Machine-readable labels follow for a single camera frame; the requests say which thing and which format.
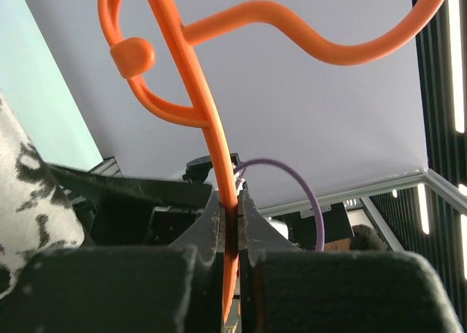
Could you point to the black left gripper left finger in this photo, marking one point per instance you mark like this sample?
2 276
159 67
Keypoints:
174 288

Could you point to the orange plastic hanger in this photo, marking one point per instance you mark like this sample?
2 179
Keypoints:
134 56

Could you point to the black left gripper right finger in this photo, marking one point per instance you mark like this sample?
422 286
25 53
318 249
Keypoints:
286 289

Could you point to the black white patterned trousers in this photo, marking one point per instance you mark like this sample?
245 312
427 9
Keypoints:
35 212

